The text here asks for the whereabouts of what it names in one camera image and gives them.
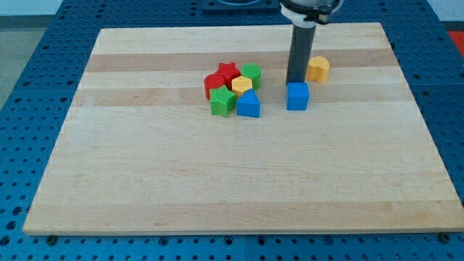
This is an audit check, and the blue cube block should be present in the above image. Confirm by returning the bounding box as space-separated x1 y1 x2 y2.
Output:
286 82 310 111

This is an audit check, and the robot arm end white black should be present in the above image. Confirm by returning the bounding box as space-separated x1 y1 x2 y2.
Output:
279 0 344 28

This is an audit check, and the blue triangle block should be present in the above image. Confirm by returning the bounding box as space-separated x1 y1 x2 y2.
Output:
236 89 261 117

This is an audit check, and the green star block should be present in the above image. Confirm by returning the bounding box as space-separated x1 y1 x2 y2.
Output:
210 86 236 117

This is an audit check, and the yellow hexagon block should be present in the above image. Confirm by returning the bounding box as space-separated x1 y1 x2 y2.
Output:
231 76 252 98

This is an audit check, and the red cylinder block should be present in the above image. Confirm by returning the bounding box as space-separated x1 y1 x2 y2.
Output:
204 73 225 100

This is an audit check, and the red star block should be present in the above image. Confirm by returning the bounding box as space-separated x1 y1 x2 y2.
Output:
216 62 241 90

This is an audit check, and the green cylinder block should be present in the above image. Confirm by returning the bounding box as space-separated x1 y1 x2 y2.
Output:
240 63 262 90

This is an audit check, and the light wooden board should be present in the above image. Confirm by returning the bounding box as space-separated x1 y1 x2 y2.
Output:
23 22 463 236

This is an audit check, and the yellow heart block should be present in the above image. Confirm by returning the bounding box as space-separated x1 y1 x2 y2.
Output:
306 56 330 83

